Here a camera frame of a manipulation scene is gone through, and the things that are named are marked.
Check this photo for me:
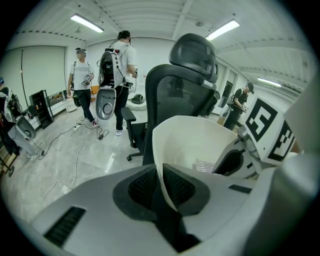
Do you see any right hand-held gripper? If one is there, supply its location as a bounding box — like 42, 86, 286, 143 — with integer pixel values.
211, 95, 298, 179

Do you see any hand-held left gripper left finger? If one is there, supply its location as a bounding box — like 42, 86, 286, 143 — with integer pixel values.
30, 164, 176, 256

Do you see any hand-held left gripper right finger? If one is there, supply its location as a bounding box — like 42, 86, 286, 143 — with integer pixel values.
162, 163, 260, 247

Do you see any cream frying pan wooden handle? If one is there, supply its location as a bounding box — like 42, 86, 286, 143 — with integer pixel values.
151, 115, 240, 213

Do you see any ceiling strip light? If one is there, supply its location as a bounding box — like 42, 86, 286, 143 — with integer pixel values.
205, 19, 241, 42
256, 76, 282, 88
69, 13, 105, 34

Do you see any black office chair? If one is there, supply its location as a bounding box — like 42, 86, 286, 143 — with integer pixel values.
121, 33, 221, 166

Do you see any grey pod backpack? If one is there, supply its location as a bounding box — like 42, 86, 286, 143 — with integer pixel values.
15, 116, 37, 140
95, 48, 131, 121

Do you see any white round seat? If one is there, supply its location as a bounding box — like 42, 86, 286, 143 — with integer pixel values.
125, 93, 149, 112

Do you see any white low cabinet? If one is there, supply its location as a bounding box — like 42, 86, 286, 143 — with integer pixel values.
48, 90, 77, 116

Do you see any dark bag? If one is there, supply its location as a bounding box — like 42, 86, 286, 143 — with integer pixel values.
129, 93, 145, 105

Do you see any orange chair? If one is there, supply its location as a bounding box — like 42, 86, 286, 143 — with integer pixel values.
89, 85, 100, 103

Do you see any black display cabinet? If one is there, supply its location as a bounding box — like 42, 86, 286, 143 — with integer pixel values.
29, 89, 55, 130

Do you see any white floor cable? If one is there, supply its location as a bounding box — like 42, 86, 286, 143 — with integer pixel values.
42, 134, 86, 208

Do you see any black floor cable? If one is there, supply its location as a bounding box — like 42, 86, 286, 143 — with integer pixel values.
37, 125, 77, 161

